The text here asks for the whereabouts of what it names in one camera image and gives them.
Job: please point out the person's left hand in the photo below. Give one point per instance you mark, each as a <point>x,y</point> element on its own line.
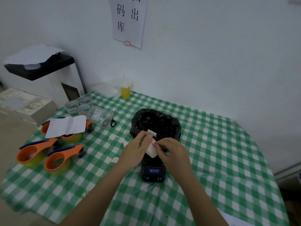
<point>132,152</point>

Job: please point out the person's right hand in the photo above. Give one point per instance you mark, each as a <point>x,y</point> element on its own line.
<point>175,160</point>

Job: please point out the person's right thumb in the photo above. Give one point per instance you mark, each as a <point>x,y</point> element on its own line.
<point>158,149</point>

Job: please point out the person's left thumb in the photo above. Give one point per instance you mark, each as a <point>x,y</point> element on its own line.
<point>147,141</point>

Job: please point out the white label sticker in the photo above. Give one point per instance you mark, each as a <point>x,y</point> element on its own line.
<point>151,151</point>

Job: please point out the person's left forearm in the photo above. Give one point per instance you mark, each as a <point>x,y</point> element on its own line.
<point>96,197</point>

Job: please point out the person's right forearm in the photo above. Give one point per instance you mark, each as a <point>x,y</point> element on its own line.
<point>199,202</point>

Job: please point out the bin with black trash bag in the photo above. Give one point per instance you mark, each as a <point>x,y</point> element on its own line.
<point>160,122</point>

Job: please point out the black label printer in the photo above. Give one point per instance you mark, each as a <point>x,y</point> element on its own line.
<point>153,172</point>

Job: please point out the yellow drink cup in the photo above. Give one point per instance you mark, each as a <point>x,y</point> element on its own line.
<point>125,91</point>

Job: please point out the clear plastic bag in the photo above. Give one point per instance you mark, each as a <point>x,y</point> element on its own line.
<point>100,114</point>

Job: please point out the green checkered tablecloth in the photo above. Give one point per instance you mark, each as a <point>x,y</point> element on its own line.
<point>223,162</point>

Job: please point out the clear plastic container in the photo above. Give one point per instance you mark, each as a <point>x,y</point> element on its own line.
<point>105,89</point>

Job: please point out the orange tape dispenser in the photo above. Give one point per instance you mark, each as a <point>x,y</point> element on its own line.
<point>70,138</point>
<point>62,157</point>
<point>35,151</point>

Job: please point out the folded white paper sheet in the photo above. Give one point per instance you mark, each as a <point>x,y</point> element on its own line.
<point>65,125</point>

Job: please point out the black and white cabinet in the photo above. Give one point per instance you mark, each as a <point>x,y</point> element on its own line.
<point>54,82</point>

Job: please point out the white foam box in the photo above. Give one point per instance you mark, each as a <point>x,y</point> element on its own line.
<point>28,105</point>

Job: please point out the white paper wall sign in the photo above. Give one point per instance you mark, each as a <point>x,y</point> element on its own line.
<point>128,18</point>

